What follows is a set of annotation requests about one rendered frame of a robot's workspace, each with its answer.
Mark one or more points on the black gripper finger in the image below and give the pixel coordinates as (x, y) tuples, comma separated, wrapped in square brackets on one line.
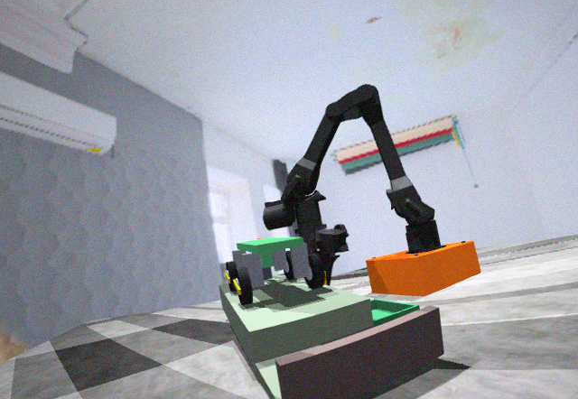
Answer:
[(328, 263)]

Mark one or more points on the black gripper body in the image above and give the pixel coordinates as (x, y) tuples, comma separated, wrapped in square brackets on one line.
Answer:
[(304, 230)]

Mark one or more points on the green tray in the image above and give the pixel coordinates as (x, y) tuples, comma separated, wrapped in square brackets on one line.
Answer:
[(399, 309), (378, 313)]

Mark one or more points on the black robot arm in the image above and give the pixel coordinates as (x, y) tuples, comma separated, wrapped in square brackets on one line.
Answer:
[(421, 232)]

